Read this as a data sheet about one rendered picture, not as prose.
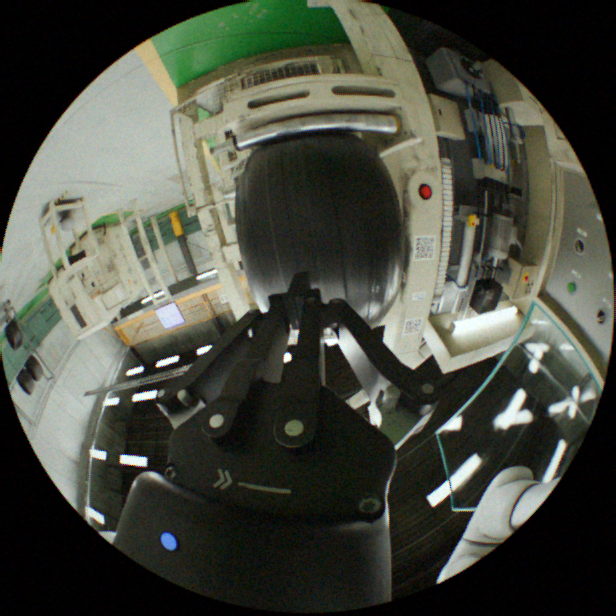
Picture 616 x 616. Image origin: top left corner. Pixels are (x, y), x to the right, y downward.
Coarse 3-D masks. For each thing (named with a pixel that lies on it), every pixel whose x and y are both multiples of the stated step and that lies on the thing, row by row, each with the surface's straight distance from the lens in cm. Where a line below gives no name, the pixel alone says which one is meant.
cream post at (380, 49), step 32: (352, 0) 97; (352, 32) 85; (384, 32) 80; (384, 64) 66; (416, 96) 64; (384, 160) 64; (416, 160) 55; (416, 192) 54; (416, 224) 55; (416, 288) 62; (416, 352) 85
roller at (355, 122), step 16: (256, 128) 44; (272, 128) 42; (288, 128) 42; (304, 128) 42; (320, 128) 42; (336, 128) 43; (352, 128) 43; (368, 128) 44; (384, 128) 45; (240, 144) 44; (256, 144) 44
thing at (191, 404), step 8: (184, 392) 10; (184, 400) 10; (192, 400) 10; (200, 400) 10; (176, 408) 11; (184, 408) 10; (192, 408) 10; (200, 408) 10; (168, 416) 11; (176, 416) 10; (184, 416) 10; (176, 424) 10
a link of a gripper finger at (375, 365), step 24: (336, 312) 12; (336, 336) 13; (360, 336) 9; (360, 360) 9; (384, 360) 8; (384, 384) 8; (408, 384) 7; (432, 384) 8; (408, 408) 8; (432, 408) 7
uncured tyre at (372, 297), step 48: (288, 144) 40; (336, 144) 37; (240, 192) 36; (288, 192) 30; (336, 192) 29; (384, 192) 32; (240, 240) 34; (288, 240) 28; (336, 240) 28; (384, 240) 30; (336, 288) 30; (384, 288) 33
